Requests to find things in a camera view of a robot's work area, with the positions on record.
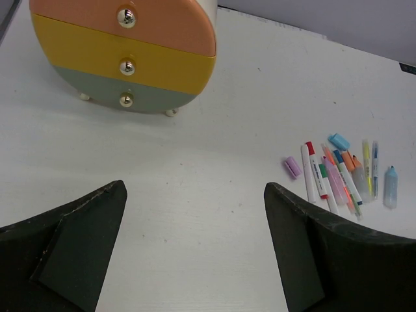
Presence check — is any orange highlighter cap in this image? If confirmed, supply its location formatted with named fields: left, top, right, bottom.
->
left=341, top=151, right=356, bottom=172

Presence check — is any orange top drawer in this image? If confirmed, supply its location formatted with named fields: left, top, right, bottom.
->
left=29, top=0, right=213, bottom=57

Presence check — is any purple highlighter body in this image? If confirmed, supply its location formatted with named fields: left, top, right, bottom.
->
left=322, top=157, right=349, bottom=205

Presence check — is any yellow drawer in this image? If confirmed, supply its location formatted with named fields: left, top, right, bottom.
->
left=31, top=14, right=216, bottom=94

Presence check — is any thin orange highlighter pen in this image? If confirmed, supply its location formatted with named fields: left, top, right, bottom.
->
left=322, top=144, right=362, bottom=220

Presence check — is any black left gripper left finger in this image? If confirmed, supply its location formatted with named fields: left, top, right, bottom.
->
left=1, top=180, right=127, bottom=311

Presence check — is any dark table corner label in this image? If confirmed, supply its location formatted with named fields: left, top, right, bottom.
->
left=399, top=62, right=416, bottom=75

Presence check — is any cream round drawer cabinet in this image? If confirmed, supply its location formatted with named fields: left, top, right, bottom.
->
left=77, top=0, right=218, bottom=117

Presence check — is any grey-green bottom drawer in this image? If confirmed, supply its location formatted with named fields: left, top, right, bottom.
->
left=53, top=66, right=196, bottom=114

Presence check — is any purple highlighter cap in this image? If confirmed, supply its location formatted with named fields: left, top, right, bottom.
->
left=284, top=156, right=302, bottom=179

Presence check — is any light blue highlighter cap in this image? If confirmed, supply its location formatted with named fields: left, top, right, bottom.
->
left=328, top=133, right=350, bottom=151

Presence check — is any light blue highlighter body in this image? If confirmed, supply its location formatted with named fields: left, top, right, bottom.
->
left=383, top=166, right=398, bottom=209

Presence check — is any white marker green cap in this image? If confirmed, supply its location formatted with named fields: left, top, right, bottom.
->
left=319, top=163, right=339, bottom=215

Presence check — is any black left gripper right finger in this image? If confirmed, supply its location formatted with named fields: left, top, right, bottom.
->
left=264, top=183, right=415, bottom=311

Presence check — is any thin yellow highlighter pen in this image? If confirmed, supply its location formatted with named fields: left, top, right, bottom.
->
left=362, top=139, right=372, bottom=196

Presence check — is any white marker red cap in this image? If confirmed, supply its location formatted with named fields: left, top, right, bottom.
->
left=305, top=141, right=328, bottom=199

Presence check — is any thin blue highlighter pen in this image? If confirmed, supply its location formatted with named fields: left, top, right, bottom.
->
left=372, top=141, right=379, bottom=199

